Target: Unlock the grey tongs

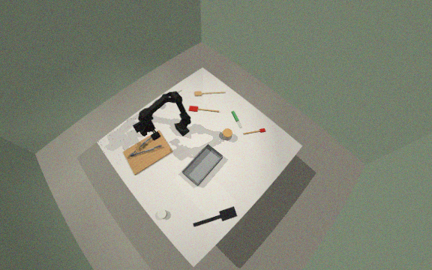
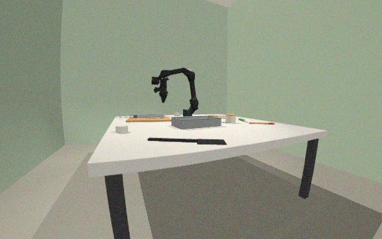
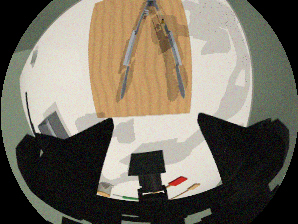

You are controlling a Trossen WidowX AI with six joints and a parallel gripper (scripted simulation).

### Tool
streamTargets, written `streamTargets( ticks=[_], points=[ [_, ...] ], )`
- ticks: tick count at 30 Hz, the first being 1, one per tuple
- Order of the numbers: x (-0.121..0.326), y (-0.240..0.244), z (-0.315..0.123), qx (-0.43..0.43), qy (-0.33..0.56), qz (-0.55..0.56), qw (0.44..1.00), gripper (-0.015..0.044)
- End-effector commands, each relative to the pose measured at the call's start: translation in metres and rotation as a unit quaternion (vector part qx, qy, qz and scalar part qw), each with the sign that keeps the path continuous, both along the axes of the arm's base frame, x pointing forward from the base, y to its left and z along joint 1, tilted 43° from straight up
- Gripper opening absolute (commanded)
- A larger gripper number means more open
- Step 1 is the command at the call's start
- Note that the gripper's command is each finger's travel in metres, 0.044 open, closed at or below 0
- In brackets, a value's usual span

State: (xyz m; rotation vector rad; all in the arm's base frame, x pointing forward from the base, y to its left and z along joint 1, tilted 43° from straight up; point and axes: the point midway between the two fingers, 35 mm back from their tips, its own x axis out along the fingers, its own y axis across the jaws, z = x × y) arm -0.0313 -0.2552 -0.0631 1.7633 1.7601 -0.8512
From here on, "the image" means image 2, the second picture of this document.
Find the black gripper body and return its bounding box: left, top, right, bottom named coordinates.
left=159, top=85, right=168, bottom=95

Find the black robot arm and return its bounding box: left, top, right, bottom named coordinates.
left=151, top=68, right=199, bottom=114

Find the wooden cutting board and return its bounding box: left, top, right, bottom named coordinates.
left=125, top=117, right=171, bottom=122

